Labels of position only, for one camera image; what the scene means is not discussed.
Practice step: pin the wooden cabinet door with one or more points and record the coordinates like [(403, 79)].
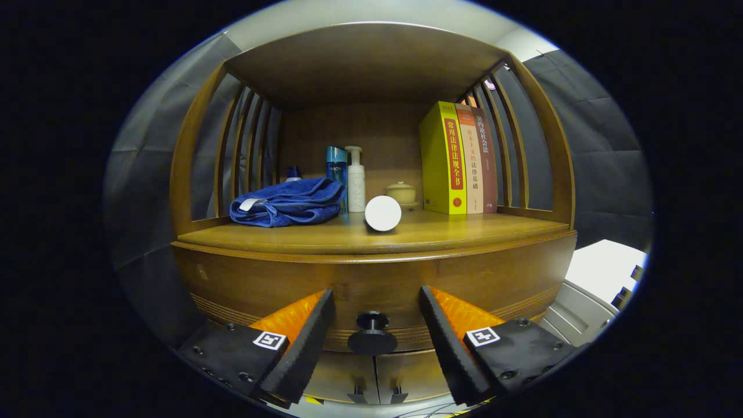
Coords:
[(415, 371), (339, 374)]

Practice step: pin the thick yellow book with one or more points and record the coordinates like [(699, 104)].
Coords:
[(434, 162)]

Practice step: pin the white pump bottle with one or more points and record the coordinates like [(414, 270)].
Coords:
[(355, 191)]

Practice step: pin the yellow tape strip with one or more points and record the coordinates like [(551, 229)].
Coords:
[(312, 400)]

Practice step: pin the white green cleanser tube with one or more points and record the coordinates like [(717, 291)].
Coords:
[(383, 213)]

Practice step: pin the wooden drawer with black knob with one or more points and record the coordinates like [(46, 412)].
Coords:
[(371, 284)]

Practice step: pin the wooden cabinet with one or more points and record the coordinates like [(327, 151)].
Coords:
[(365, 64)]

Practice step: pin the tall blue bottle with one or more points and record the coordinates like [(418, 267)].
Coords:
[(335, 165)]

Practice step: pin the wooden countertop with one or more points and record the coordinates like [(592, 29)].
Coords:
[(464, 229)]

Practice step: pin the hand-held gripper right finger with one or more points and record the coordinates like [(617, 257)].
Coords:
[(450, 348)]

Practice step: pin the folded blue towel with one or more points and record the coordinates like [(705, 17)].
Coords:
[(290, 203)]

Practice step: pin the beige lidded teacup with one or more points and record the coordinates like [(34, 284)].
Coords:
[(401, 191)]

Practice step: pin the brown book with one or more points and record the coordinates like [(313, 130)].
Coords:
[(489, 168)]

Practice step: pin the beige saucer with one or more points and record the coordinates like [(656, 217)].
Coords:
[(411, 205)]

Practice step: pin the small black block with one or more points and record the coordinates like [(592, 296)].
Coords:
[(637, 273), (622, 297)]

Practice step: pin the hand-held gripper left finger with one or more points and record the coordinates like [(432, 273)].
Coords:
[(302, 348)]

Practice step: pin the small white bottle blue cap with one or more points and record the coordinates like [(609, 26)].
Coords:
[(293, 173)]

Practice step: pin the orange and cream book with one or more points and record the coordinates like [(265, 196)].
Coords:
[(473, 168)]

